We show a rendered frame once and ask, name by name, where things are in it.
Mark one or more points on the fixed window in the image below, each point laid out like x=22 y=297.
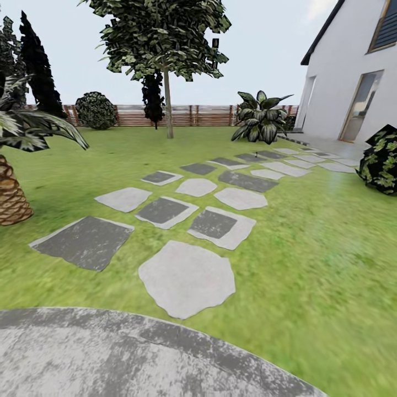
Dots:
x=369 y=83

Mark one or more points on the tree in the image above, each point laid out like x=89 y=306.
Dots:
x=168 y=35
x=7 y=60
x=36 y=61
x=151 y=96

